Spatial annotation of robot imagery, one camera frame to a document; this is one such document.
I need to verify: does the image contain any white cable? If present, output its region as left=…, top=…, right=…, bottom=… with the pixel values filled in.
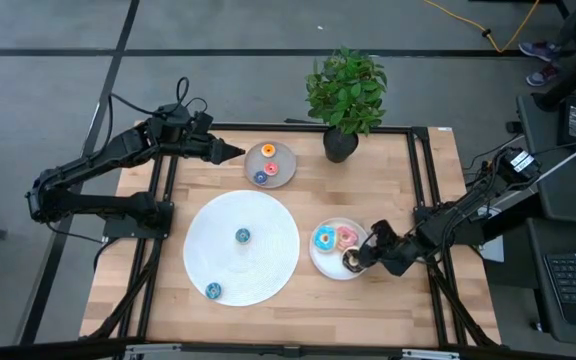
left=537, top=132, right=576, bottom=184

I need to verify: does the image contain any large pink glazed donut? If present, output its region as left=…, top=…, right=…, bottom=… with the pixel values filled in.
left=335, top=225, right=359, bottom=252

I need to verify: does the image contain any white round woven placemat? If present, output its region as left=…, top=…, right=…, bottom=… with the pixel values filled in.
left=182, top=189, right=301, bottom=308

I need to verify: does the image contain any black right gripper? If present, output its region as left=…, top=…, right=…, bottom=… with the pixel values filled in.
left=357, top=234, right=422, bottom=277

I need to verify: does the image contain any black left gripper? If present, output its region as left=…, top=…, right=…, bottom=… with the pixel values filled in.
left=167, top=132, right=246, bottom=166

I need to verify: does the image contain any black plant pot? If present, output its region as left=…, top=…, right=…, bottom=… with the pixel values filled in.
left=322, top=125, right=360, bottom=164

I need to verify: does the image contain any black aluminium table frame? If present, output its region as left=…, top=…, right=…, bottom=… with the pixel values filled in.
left=80, top=121, right=502, bottom=351

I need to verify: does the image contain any black front crossbar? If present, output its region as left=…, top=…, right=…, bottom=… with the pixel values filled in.
left=0, top=335, right=576, bottom=360

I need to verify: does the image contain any yellow extension cable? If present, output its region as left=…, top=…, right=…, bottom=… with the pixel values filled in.
left=422, top=0, right=542, bottom=54

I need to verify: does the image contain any large blue glazed donut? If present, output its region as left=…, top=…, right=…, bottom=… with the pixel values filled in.
left=312, top=225, right=338, bottom=254

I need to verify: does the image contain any green leafy plant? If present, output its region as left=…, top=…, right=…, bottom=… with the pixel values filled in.
left=305, top=47, right=389, bottom=137

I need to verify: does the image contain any large chocolate glazed donut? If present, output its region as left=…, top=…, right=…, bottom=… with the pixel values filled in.
left=341, top=247, right=367, bottom=274

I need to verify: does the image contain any dark side table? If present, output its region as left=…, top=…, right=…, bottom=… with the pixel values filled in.
left=515, top=93, right=576, bottom=224

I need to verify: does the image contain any grey round plate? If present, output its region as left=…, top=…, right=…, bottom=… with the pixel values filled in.
left=243, top=139, right=298, bottom=190

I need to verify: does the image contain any person's shoe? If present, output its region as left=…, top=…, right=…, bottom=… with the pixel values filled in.
left=525, top=63, right=562, bottom=87
left=517, top=40, right=562, bottom=61

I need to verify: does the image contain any white round plate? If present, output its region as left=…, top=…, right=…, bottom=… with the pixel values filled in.
left=308, top=217, right=372, bottom=281

